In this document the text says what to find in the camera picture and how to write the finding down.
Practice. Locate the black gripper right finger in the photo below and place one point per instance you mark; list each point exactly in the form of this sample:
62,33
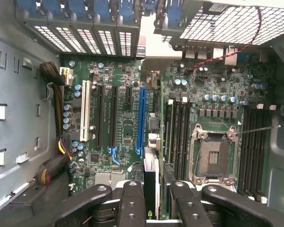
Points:
187,205

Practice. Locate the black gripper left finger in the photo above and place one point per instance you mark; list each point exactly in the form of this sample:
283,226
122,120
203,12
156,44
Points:
132,205

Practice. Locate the silver chipset heatsink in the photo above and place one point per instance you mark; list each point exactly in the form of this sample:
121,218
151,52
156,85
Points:
109,179

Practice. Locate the metal socket cover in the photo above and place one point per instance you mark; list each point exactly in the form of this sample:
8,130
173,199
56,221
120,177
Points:
228,186

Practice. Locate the CPU socket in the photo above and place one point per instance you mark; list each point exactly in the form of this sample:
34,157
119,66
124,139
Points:
213,156

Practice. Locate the RAM stick with white label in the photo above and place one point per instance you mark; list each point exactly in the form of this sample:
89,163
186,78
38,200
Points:
169,132

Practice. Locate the blue expansion slot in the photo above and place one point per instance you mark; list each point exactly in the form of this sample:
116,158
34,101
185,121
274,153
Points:
142,118

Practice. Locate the green motherboard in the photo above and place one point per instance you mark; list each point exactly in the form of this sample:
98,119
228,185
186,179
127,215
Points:
123,113

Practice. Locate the thin metal locking lever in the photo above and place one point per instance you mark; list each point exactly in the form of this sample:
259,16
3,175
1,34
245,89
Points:
258,130

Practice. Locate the white expansion slot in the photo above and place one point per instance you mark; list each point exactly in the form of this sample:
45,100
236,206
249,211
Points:
85,111

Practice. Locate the black plastic shroud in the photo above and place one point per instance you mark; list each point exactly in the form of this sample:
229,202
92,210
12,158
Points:
26,208

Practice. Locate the open black PC case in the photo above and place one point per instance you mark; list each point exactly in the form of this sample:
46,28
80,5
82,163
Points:
281,153

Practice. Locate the short black expansion slot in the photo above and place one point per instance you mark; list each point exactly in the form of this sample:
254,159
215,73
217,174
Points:
129,95

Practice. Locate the grey power supply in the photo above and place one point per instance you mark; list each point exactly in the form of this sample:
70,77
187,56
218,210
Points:
19,118

